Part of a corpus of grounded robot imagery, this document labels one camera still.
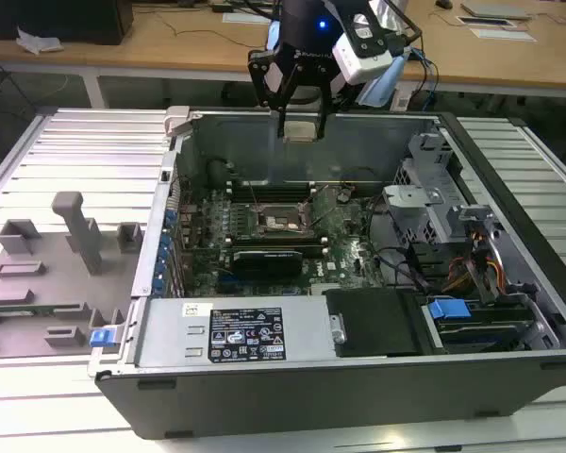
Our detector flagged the grey power supply unit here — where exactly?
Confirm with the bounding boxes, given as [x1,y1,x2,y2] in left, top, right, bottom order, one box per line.
[134,296,336,369]

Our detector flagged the metal socket cover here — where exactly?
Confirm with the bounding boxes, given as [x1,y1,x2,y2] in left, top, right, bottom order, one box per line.
[297,197,318,223]

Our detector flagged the black camera cable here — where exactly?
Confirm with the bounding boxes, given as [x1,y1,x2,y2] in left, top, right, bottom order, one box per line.
[386,0,425,54]

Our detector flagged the metal drive cage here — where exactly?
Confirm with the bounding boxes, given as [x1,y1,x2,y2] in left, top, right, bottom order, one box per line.
[381,131,496,246]

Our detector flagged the installed black RAM modules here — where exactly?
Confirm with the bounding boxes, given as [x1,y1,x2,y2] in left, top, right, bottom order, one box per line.
[228,235,325,259]
[229,181,312,199]

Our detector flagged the black open PC case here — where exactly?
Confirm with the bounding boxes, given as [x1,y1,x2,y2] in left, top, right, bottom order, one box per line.
[88,106,566,440]

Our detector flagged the paper with dark rectangle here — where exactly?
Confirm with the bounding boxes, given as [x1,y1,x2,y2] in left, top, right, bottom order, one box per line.
[455,14,518,28]

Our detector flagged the green RAM stick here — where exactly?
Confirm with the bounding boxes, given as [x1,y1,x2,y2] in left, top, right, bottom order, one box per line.
[0,306,58,316]

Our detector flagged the black graphics card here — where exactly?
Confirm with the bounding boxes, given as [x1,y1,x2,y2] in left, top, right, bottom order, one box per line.
[230,248,306,280]

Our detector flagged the green motherboard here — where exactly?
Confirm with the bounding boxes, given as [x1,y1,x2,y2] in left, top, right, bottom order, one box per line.
[176,181,388,298]

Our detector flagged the hard disk with blue carrier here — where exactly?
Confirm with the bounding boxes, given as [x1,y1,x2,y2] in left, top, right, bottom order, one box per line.
[424,297,537,354]

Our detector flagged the pale blue teach pendant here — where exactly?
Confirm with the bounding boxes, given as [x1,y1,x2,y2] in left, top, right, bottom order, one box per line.
[358,49,411,108]

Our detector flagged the grey case release latch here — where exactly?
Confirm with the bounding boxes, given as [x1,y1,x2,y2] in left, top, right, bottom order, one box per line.
[163,106,203,138]

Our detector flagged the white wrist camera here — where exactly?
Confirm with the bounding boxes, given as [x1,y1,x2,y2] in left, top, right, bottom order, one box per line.
[332,12,393,87]

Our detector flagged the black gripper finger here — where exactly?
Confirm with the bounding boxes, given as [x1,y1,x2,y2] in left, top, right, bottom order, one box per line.
[317,69,349,142]
[247,46,297,139]

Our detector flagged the grey parts rack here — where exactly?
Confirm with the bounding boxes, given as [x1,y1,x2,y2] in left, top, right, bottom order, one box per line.
[0,191,145,360]

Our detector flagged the CPU socket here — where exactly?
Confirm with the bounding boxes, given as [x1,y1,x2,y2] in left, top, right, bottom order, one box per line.
[257,201,312,237]

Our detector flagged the coloured power wires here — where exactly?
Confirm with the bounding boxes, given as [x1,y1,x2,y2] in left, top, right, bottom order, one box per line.
[442,226,506,294]

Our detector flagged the crumpled white paper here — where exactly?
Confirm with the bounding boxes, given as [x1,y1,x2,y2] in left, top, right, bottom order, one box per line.
[14,25,65,56]

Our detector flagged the silver CPU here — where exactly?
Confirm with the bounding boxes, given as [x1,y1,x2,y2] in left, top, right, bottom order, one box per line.
[284,121,321,143]

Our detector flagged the black monitor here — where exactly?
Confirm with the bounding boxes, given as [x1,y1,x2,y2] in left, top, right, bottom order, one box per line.
[0,0,136,46]

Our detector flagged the blue cable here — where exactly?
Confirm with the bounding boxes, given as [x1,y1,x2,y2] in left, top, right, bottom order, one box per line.
[412,46,441,110]

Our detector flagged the wooden desk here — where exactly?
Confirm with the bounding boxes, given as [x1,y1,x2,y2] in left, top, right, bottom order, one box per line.
[0,0,566,112]

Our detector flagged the grey laptop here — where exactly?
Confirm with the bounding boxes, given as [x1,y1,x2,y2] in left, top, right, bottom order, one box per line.
[459,1,534,21]

